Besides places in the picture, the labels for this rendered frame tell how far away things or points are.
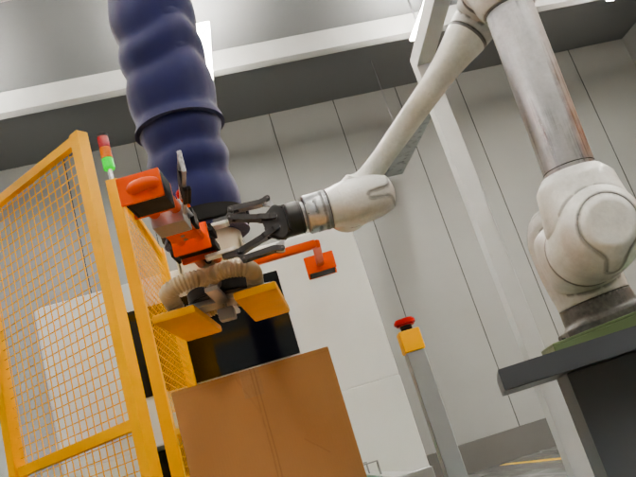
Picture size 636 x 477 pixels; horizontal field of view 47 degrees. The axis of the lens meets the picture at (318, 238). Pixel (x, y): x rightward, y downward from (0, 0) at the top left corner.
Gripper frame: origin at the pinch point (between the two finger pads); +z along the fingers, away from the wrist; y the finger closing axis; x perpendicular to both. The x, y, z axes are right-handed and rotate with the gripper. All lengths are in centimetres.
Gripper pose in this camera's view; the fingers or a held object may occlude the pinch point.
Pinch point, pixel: (215, 240)
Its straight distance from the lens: 161.7
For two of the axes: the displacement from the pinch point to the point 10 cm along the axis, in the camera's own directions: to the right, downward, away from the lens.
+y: 2.9, 9.1, -2.9
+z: -9.6, 2.7, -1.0
